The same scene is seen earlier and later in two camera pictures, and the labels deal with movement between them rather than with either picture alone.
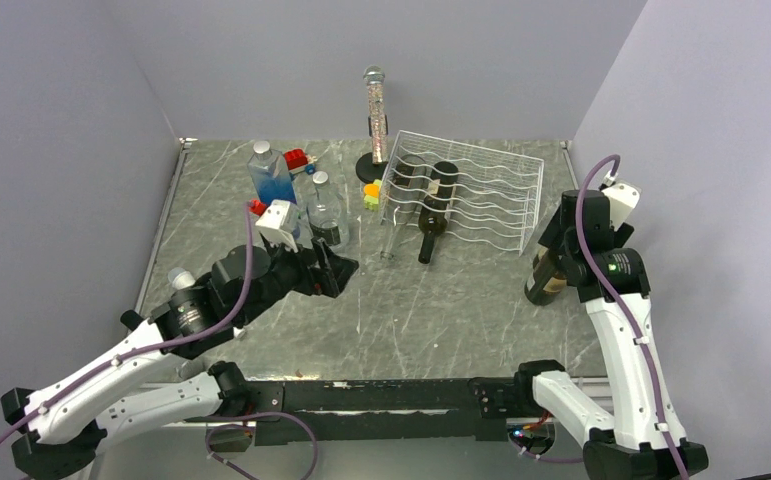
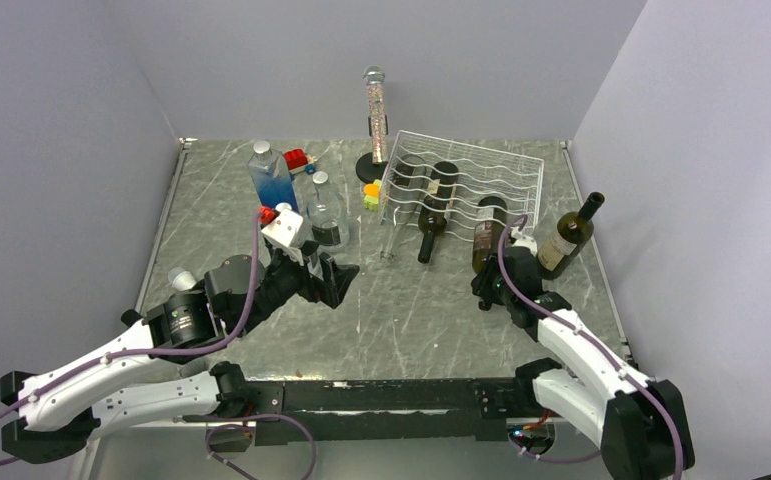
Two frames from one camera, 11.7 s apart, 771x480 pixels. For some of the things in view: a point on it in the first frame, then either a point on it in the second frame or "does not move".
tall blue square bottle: [270, 175] does not move
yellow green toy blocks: [372, 194] does not move
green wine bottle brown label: [547, 280] -> [490, 219]
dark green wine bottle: [434, 213] does not move
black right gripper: [553, 235] -> [481, 282]
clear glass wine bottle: [408, 184] does not move
